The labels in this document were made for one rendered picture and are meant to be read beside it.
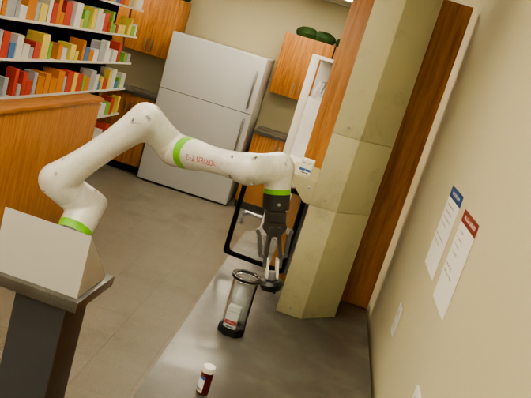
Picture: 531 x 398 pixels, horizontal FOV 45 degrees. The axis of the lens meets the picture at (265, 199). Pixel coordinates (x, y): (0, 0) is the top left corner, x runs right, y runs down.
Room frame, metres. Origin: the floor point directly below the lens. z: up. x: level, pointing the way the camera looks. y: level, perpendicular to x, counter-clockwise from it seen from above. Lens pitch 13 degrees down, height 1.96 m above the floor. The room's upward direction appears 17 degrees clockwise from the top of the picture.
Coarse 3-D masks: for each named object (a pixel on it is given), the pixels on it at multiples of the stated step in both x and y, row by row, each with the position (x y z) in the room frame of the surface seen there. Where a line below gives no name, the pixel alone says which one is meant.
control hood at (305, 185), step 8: (296, 168) 2.62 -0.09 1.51; (296, 176) 2.49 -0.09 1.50; (304, 176) 2.50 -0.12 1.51; (312, 176) 2.55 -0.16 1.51; (296, 184) 2.48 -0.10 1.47; (304, 184) 2.48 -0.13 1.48; (312, 184) 2.48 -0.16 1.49; (304, 192) 2.48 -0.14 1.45; (312, 192) 2.48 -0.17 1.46; (304, 200) 2.48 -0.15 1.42
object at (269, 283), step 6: (270, 270) 2.10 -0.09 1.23; (270, 276) 2.07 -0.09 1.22; (258, 282) 2.07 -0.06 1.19; (264, 282) 2.06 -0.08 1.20; (270, 282) 2.05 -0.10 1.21; (276, 282) 2.06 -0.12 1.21; (282, 282) 2.08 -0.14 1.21; (264, 288) 2.06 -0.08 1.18; (270, 288) 2.05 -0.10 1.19; (276, 288) 2.05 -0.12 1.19
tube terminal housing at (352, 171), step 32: (352, 160) 2.47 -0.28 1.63; (384, 160) 2.59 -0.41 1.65; (320, 192) 2.48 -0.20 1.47; (352, 192) 2.51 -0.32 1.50; (320, 224) 2.47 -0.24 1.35; (352, 224) 2.55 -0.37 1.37; (320, 256) 2.47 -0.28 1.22; (352, 256) 2.59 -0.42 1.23; (288, 288) 2.48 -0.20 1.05; (320, 288) 2.51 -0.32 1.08
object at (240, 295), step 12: (240, 276) 2.13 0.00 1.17; (252, 276) 2.20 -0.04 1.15; (240, 288) 2.12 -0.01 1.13; (252, 288) 2.13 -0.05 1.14; (228, 300) 2.14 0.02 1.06; (240, 300) 2.12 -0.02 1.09; (228, 312) 2.13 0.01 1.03; (240, 312) 2.12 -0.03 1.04; (228, 324) 2.12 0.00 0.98; (240, 324) 2.13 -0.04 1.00
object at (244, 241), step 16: (256, 192) 2.83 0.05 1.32; (240, 208) 2.84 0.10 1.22; (256, 208) 2.83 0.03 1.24; (240, 224) 2.84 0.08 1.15; (256, 224) 2.82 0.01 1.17; (288, 224) 2.80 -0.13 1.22; (240, 240) 2.83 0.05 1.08; (256, 240) 2.82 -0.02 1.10; (272, 240) 2.81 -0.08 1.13; (256, 256) 2.82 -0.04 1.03; (272, 256) 2.80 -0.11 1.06
